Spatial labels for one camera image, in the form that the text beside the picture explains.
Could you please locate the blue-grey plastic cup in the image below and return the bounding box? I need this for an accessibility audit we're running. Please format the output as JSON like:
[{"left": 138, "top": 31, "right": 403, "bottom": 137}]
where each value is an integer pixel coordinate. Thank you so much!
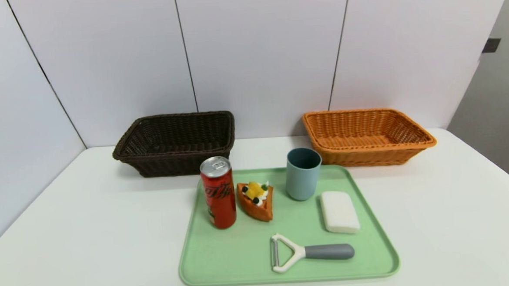
[{"left": 284, "top": 147, "right": 324, "bottom": 202}]

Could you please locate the toy waffle slice with fruit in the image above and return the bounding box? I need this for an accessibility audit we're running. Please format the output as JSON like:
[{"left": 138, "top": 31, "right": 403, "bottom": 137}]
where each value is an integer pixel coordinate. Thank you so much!
[{"left": 236, "top": 180, "right": 275, "bottom": 224}]

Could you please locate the dark brown wicker basket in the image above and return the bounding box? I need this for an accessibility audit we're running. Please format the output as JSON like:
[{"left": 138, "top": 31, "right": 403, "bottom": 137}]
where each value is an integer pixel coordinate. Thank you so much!
[{"left": 110, "top": 110, "right": 238, "bottom": 180}]

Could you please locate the white soap bar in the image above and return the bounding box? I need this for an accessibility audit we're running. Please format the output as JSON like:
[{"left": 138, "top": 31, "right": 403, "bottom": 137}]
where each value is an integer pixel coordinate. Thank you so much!
[{"left": 319, "top": 189, "right": 361, "bottom": 236}]

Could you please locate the white peeler with grey handle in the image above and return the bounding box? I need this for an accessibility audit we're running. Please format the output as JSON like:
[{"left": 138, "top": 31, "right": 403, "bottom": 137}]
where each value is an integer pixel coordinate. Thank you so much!
[{"left": 270, "top": 229, "right": 356, "bottom": 274}]

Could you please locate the dark wall bracket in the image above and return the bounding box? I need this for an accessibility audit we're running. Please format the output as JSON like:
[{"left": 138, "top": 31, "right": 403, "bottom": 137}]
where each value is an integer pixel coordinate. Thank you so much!
[{"left": 481, "top": 38, "right": 502, "bottom": 54}]

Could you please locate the orange wicker basket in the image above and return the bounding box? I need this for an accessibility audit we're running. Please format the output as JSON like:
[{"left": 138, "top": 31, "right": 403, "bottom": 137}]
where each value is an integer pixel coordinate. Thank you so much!
[{"left": 302, "top": 105, "right": 438, "bottom": 170}]

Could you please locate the light green plastic tray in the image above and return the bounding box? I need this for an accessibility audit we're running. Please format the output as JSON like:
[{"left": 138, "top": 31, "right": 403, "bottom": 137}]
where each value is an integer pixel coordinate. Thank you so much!
[{"left": 173, "top": 161, "right": 401, "bottom": 286}]

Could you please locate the red soda can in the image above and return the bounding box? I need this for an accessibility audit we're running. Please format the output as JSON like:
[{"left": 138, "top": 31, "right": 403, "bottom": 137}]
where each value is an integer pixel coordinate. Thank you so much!
[{"left": 199, "top": 155, "right": 238, "bottom": 231}]

